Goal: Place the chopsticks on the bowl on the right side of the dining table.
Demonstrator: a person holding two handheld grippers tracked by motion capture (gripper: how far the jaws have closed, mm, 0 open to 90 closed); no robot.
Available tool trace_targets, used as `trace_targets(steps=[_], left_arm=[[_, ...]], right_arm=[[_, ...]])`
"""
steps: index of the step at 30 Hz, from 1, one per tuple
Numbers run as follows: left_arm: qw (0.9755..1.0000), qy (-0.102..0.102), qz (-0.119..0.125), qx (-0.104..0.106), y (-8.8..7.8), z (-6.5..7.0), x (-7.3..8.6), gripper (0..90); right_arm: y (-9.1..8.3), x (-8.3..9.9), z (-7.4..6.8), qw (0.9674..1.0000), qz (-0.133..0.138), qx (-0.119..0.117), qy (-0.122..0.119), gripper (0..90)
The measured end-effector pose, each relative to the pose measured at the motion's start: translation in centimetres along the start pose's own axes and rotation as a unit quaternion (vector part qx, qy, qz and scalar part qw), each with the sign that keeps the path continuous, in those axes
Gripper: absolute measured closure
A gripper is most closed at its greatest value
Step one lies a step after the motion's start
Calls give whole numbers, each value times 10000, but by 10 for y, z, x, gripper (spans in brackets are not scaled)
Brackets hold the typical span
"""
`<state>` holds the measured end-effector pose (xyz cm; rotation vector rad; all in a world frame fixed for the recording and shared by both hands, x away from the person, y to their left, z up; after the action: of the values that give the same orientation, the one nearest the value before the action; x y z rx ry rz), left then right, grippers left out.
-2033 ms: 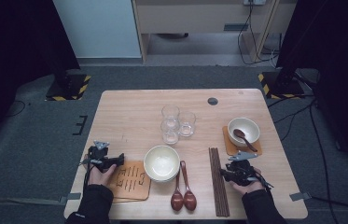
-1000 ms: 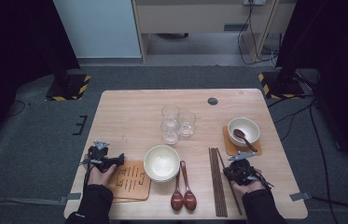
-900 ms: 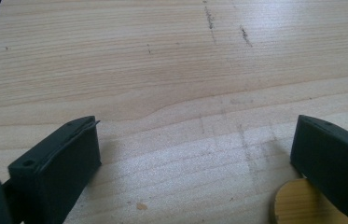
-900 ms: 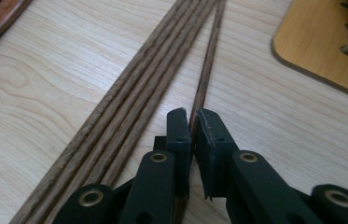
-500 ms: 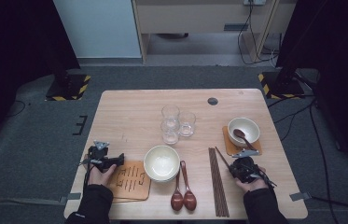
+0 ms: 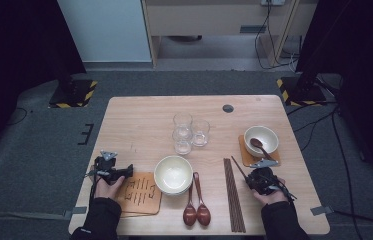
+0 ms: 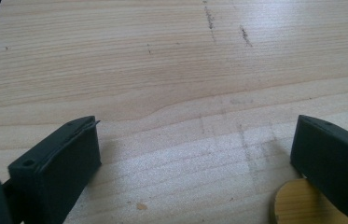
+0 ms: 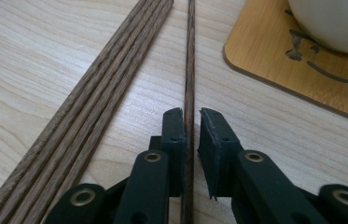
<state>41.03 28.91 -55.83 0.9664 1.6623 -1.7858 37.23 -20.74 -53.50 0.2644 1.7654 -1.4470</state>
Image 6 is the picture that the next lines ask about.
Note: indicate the white power strip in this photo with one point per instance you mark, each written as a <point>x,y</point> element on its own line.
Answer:
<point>272,2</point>

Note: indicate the person's right hand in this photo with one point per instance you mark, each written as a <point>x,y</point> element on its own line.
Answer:
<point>272,199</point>

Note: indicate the cream ceramic bowl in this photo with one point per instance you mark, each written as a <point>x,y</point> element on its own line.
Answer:
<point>267,133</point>
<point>173,173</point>
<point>177,194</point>

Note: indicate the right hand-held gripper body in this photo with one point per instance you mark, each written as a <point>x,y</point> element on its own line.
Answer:
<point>265,181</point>

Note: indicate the brown wooden spoon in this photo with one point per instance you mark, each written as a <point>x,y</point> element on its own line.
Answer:
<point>203,215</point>
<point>189,215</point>
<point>256,143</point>

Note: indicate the row of brown chopsticks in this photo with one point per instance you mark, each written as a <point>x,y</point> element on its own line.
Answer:
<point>233,196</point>

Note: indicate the grey round table grommet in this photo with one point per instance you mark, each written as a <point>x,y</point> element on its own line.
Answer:
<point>228,108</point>

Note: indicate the clear drinking glass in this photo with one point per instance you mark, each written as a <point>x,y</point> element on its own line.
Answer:
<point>182,119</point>
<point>182,146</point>
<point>201,133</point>

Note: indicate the black curtain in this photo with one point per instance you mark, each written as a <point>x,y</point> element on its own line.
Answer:
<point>14,50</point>
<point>367,50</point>

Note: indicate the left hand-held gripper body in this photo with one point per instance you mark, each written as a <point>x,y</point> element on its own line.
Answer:
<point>105,168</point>

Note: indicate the light wooden desk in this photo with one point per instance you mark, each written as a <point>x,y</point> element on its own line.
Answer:
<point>207,20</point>

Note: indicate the black stand with hazard tape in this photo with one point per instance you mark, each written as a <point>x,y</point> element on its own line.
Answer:
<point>302,95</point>
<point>74,95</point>

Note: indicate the white panel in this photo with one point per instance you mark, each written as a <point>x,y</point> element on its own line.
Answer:
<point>107,30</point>

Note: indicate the person's left hand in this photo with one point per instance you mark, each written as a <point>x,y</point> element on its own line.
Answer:
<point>105,191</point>

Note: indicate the carved wooden coaster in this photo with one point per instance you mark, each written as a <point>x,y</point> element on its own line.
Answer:
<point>134,215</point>
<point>245,156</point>
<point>147,203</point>

